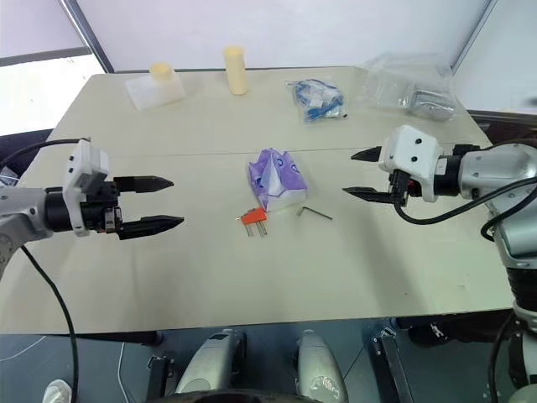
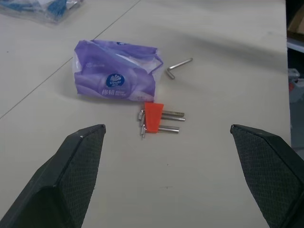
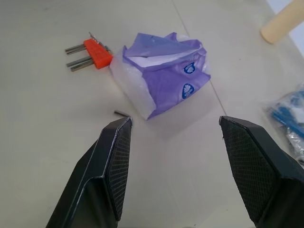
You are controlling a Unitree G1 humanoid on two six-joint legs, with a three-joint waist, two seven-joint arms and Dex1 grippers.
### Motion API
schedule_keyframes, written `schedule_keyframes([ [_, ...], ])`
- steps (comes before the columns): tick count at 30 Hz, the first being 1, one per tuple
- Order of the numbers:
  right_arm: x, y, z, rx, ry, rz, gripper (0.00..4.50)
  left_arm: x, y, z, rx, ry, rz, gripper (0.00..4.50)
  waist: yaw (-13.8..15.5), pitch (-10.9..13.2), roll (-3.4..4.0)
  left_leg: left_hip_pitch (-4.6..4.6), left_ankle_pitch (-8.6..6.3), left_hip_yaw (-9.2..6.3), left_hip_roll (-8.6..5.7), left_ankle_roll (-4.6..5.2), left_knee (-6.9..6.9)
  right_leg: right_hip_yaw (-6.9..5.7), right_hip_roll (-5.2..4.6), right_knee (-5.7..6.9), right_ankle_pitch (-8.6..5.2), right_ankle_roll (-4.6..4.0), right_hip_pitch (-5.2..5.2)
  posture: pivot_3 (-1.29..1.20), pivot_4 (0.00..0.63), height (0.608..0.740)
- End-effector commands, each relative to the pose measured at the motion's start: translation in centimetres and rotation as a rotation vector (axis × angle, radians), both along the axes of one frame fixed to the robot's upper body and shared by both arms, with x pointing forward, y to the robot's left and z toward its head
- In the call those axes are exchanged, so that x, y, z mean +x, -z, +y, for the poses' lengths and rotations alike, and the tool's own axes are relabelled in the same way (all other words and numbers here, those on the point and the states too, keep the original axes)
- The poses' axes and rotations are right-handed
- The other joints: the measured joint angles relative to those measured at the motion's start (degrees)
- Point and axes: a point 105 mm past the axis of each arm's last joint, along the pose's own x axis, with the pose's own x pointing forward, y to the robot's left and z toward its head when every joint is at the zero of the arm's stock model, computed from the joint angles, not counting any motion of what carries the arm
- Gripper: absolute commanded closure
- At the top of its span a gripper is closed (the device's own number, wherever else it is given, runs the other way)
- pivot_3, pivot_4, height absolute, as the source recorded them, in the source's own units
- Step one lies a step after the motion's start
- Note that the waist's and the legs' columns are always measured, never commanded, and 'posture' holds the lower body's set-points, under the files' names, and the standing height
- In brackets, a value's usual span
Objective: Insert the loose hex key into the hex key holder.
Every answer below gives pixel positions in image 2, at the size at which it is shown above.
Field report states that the purple tissue pack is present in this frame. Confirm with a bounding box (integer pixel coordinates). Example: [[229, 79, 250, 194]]
[[72, 39, 163, 102]]

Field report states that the clear blue plastic bag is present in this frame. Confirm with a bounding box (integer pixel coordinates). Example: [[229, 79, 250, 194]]
[[0, 0, 84, 24]]

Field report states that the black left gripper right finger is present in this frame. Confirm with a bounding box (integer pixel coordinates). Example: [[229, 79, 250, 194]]
[[230, 123, 304, 228]]

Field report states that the grey machine with red parts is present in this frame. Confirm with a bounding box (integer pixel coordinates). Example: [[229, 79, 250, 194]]
[[288, 68, 304, 103]]

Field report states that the cardboard box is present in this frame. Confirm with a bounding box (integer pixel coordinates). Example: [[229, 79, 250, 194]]
[[287, 0, 304, 36]]

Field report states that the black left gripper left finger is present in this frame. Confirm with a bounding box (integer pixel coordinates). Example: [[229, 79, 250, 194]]
[[0, 123, 106, 228]]

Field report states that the red plastic hex key holder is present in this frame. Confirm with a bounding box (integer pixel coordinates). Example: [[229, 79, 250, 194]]
[[144, 102, 165, 133]]

